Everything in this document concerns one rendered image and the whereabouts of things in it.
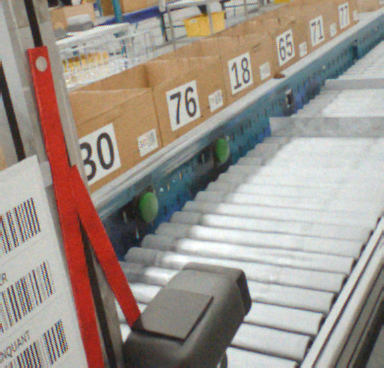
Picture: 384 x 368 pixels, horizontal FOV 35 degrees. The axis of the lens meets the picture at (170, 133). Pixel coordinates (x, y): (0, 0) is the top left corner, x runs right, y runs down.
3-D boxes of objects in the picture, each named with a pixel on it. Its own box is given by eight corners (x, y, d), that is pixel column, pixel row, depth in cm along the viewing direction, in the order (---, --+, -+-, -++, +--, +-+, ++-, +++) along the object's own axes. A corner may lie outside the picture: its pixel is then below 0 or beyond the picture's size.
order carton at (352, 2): (338, 37, 285) (335, 1, 281) (280, 42, 301) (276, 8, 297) (360, 23, 317) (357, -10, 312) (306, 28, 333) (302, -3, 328)
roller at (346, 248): (369, 273, 119) (367, 250, 117) (152, 245, 147) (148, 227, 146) (375, 260, 123) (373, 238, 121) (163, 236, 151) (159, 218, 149)
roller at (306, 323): (329, 353, 98) (325, 326, 97) (85, 303, 126) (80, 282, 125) (338, 335, 102) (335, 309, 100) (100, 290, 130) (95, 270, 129)
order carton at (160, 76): (164, 149, 160) (152, 88, 155) (80, 148, 176) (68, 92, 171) (228, 108, 191) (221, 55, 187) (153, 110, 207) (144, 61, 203)
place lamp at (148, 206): (146, 227, 139) (140, 199, 138) (141, 227, 140) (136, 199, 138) (162, 214, 145) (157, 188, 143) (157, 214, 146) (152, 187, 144)
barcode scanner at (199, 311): (270, 350, 55) (248, 256, 51) (214, 461, 46) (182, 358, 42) (207, 336, 59) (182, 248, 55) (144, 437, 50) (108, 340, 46)
